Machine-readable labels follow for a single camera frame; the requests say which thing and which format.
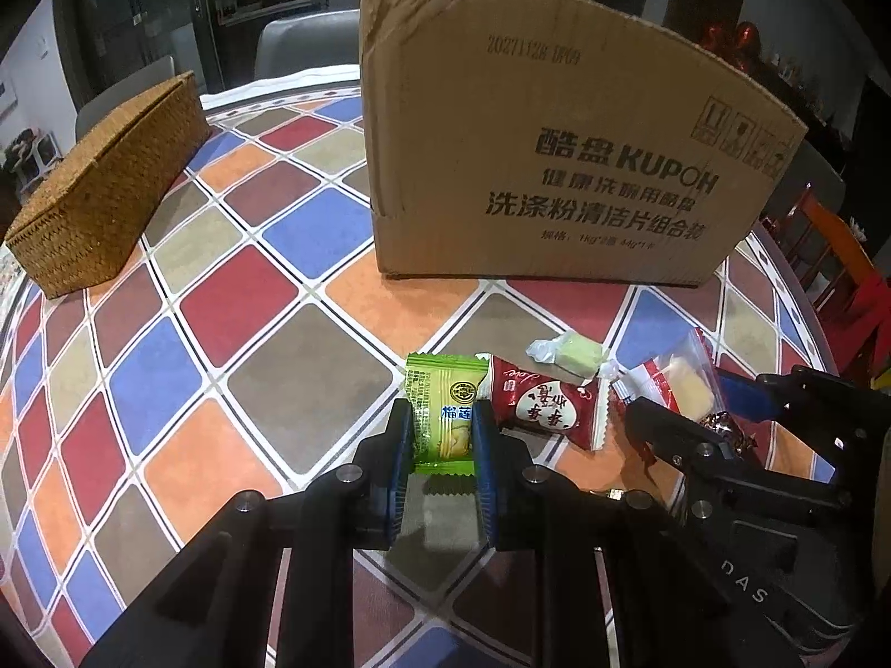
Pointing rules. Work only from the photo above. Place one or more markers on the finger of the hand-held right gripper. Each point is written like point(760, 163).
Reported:
point(661, 424)
point(738, 390)

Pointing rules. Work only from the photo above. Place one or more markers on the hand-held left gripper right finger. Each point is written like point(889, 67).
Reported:
point(487, 473)

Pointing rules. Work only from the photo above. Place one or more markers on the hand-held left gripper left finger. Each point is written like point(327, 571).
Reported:
point(400, 459)

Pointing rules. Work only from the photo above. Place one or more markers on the clear packet with yellow cake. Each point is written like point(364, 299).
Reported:
point(686, 383)

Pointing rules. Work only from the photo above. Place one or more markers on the green snack packet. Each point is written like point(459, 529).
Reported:
point(445, 417)

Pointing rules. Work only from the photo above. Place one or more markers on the red heart-print snack packet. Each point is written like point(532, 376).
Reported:
point(550, 403)

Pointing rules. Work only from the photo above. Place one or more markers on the green candy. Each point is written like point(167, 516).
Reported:
point(574, 355)

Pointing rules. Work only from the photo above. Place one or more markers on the brown cardboard box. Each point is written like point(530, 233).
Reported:
point(557, 153)

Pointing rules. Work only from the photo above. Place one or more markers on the brown foil candy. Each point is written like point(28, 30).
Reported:
point(717, 423)

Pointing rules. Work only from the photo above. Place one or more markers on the white red-edged snack packet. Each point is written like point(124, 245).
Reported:
point(647, 383)

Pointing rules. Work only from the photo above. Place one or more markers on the red cloth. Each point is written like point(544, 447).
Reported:
point(873, 320)

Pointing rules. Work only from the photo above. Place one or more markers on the orange wooden chair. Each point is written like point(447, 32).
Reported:
point(835, 243)

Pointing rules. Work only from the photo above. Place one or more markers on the grey dining chair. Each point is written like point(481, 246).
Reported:
point(306, 45)
point(814, 181)
point(111, 104)

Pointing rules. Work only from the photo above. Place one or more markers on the colourful checked tablecloth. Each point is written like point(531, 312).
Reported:
point(278, 236)

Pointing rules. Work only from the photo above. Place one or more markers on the red foil balloons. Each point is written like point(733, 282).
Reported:
point(745, 38)

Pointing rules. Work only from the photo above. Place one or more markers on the woven lidded basket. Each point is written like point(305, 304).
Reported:
point(104, 181)

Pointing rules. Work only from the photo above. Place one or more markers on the white shoe rack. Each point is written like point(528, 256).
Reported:
point(31, 160)

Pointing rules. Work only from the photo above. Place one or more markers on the glass sliding door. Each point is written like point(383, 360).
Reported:
point(174, 7)

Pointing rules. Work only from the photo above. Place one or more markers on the white wall intercom panel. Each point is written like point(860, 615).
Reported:
point(6, 96)

